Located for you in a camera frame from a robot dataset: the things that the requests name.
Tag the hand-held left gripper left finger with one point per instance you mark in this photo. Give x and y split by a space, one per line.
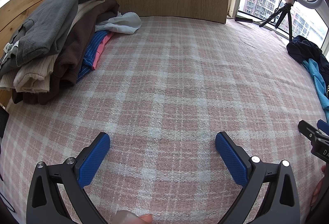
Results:
93 159

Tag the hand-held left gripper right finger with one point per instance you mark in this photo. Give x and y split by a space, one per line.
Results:
231 159

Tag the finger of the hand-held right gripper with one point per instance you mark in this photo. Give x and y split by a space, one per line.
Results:
307 128
323 125

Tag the dark navy clothes heap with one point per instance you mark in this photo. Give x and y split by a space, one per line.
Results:
303 50

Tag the person's right hand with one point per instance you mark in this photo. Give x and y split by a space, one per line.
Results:
316 195

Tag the person's left hand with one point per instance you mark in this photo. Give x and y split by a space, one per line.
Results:
145 219

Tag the light blue garment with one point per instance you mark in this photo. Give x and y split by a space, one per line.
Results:
317 82

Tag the pink plaid blanket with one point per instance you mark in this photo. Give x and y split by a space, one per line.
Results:
167 85

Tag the cream knit sweater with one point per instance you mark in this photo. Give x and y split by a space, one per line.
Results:
33 75

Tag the black tripod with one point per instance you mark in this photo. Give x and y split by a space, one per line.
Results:
290 23

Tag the blue striped shirt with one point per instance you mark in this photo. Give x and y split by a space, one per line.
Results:
90 52

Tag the pink garment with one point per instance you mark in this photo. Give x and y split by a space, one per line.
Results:
101 46

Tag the brown fleece garment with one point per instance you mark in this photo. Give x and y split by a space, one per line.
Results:
74 46

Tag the white garment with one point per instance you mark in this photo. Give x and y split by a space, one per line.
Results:
123 22

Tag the grey sweatshirt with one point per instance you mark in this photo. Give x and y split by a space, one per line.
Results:
51 16

